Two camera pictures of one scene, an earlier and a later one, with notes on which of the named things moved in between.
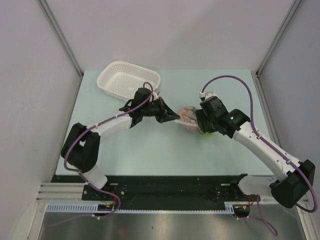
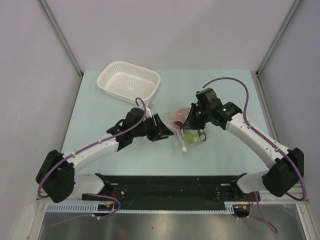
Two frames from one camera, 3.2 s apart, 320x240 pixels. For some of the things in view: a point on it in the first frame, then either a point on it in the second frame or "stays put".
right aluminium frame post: (289, 15) stays put
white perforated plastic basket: (121, 80) stays put
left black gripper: (165, 114) to (160, 130)
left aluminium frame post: (48, 13) stays put
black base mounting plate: (164, 189) stays put
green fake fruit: (207, 134) to (190, 137)
